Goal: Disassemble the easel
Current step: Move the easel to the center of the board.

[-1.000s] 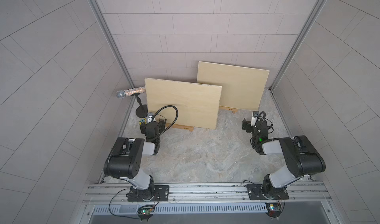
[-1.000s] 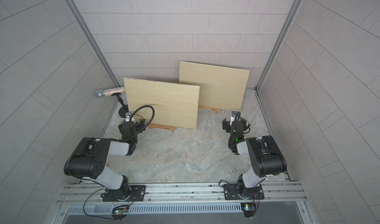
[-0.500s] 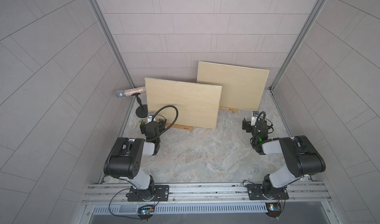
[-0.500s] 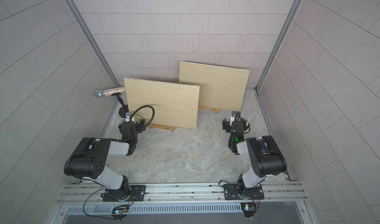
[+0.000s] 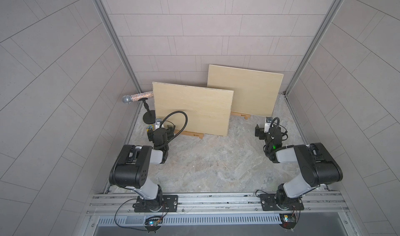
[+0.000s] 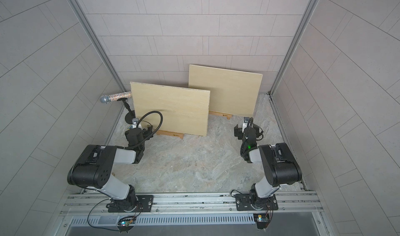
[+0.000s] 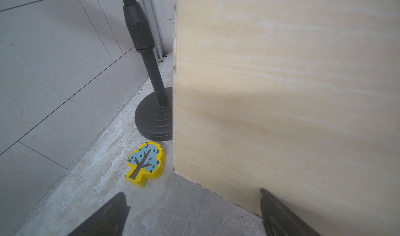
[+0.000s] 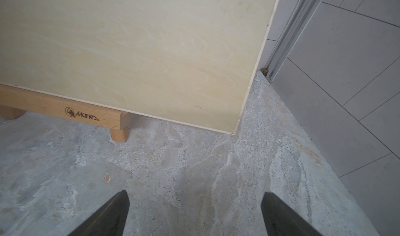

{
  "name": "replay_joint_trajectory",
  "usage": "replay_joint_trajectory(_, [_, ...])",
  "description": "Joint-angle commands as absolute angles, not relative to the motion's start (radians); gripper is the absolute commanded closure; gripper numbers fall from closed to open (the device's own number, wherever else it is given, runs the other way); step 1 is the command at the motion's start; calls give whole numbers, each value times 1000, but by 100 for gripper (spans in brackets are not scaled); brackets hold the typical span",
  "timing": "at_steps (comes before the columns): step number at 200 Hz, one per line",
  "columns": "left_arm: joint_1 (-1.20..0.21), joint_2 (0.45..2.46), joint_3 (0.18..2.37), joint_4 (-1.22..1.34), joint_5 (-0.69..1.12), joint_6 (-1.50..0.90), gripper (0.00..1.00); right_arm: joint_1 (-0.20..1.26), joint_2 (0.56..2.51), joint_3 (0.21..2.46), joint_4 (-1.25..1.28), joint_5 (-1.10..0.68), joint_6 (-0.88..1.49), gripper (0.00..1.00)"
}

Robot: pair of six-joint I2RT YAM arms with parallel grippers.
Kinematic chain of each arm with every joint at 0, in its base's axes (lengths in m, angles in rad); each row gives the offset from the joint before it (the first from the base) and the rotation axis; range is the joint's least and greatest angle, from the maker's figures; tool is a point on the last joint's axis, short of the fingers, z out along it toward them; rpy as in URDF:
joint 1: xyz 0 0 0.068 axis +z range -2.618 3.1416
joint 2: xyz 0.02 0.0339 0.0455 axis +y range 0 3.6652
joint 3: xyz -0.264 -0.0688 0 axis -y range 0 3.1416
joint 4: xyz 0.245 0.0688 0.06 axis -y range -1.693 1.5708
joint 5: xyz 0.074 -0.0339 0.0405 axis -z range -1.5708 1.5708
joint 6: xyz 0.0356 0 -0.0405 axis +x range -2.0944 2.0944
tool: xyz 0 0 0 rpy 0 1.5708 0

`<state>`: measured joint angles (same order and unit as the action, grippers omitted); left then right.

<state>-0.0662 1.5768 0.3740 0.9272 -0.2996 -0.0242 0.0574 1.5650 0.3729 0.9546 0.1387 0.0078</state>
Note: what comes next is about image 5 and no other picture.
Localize right circuit board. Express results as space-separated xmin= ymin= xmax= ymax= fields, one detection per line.
xmin=279 ymin=214 xmax=298 ymax=230

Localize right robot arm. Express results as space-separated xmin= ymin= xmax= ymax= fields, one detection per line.
xmin=255 ymin=117 xmax=343 ymax=211

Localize left circuit board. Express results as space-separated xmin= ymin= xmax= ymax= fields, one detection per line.
xmin=144 ymin=216 xmax=162 ymax=232

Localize small yellow toy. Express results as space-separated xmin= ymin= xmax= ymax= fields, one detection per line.
xmin=146 ymin=125 xmax=154 ymax=132

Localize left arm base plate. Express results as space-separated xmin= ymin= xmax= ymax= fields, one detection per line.
xmin=132 ymin=195 xmax=178 ymax=213

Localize black microphone stand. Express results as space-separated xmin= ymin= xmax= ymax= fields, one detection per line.
xmin=139 ymin=97 xmax=156 ymax=125

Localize plywood board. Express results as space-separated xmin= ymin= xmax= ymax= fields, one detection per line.
xmin=207 ymin=65 xmax=283 ymax=117
xmin=153 ymin=82 xmax=234 ymax=136

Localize glitter microphone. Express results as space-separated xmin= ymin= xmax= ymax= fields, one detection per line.
xmin=122 ymin=91 xmax=154 ymax=104

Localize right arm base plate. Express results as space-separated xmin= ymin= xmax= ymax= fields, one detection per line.
xmin=258 ymin=193 xmax=304 ymax=211

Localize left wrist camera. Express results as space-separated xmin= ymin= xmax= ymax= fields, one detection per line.
xmin=155 ymin=118 xmax=162 ymax=130

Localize wooden easel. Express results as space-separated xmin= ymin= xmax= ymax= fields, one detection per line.
xmin=180 ymin=131 xmax=204 ymax=139
xmin=231 ymin=112 xmax=251 ymax=120

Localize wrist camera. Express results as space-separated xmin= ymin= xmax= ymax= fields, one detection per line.
xmin=155 ymin=118 xmax=162 ymax=130
xmin=264 ymin=117 xmax=273 ymax=133

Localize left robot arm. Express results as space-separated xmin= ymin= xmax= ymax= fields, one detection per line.
xmin=109 ymin=111 xmax=188 ymax=212

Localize aluminium mounting rail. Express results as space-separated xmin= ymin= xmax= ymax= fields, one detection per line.
xmin=78 ymin=191 xmax=359 ymax=236

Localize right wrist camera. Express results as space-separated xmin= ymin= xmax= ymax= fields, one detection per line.
xmin=264 ymin=117 xmax=273 ymax=133

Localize circuit board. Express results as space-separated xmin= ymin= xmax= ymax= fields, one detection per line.
xmin=279 ymin=214 xmax=298 ymax=230
xmin=144 ymin=216 xmax=162 ymax=232

